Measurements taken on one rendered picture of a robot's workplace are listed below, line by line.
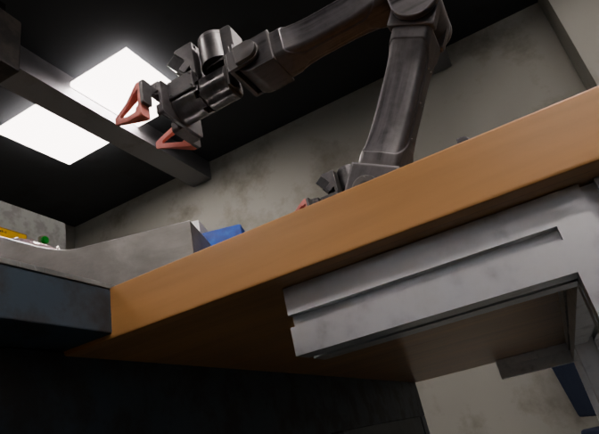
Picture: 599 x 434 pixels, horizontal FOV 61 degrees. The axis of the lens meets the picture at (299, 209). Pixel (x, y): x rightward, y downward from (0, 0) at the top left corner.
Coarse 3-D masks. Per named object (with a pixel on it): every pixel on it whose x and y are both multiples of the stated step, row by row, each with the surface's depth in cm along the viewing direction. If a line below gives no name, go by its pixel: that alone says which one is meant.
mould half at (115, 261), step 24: (0, 240) 46; (120, 240) 44; (144, 240) 44; (168, 240) 43; (192, 240) 43; (48, 264) 44; (72, 264) 44; (96, 264) 43; (120, 264) 43; (144, 264) 43
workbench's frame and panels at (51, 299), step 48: (0, 288) 30; (48, 288) 33; (96, 288) 37; (0, 336) 32; (48, 336) 34; (96, 336) 37; (0, 384) 33; (48, 384) 36; (96, 384) 40; (144, 384) 45; (192, 384) 51; (240, 384) 59; (288, 384) 70; (336, 384) 86; (384, 384) 112; (0, 432) 32; (48, 432) 35; (96, 432) 38; (144, 432) 43; (192, 432) 48; (240, 432) 56; (288, 432) 65; (336, 432) 79; (384, 432) 101
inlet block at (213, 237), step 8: (200, 224) 50; (200, 232) 50; (208, 232) 50; (216, 232) 50; (224, 232) 50; (232, 232) 50; (240, 232) 49; (208, 240) 50; (216, 240) 49; (224, 240) 49
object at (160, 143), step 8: (176, 128) 84; (184, 128) 84; (168, 136) 92; (184, 136) 86; (192, 136) 86; (160, 144) 91; (168, 144) 90; (176, 144) 90; (184, 144) 89; (192, 144) 88; (200, 144) 90
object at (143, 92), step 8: (144, 80) 81; (136, 88) 80; (144, 88) 80; (152, 88) 82; (136, 96) 82; (144, 96) 80; (152, 96) 82; (128, 104) 82; (144, 104) 80; (120, 112) 83; (136, 112) 79; (144, 112) 79; (120, 120) 83; (128, 120) 81; (136, 120) 80; (144, 120) 80
